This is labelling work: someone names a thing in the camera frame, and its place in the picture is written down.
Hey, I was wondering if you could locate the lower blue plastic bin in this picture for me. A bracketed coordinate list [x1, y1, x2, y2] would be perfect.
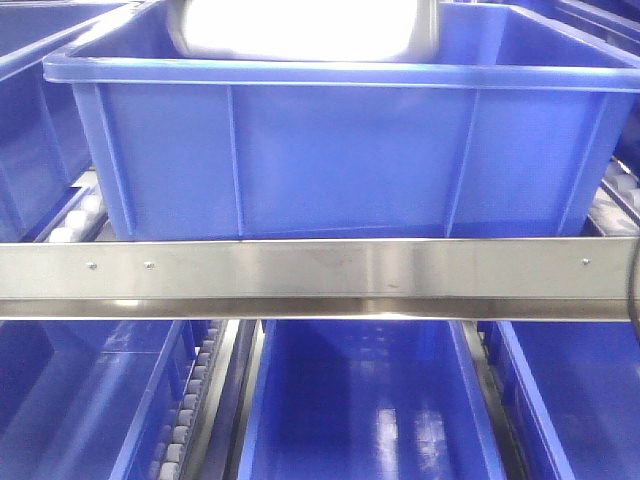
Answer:
[238, 320, 505, 479]

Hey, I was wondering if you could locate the blue bin lower left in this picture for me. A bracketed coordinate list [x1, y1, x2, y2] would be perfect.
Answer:
[1, 320, 196, 479]

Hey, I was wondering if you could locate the small silver ribbed tray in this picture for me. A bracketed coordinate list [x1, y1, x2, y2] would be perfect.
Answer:
[167, 1, 440, 62]

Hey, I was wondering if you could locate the steel front crossbar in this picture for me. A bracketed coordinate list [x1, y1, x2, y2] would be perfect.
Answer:
[1, 237, 639, 321]

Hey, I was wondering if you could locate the blue bin upper left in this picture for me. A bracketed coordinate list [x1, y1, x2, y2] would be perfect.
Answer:
[1, 1, 124, 242]

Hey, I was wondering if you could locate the large blue plastic crate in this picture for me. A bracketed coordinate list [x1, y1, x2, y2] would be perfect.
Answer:
[44, 1, 639, 241]

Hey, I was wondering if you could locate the blue bin lower right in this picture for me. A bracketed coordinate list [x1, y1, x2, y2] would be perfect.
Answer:
[483, 321, 639, 479]

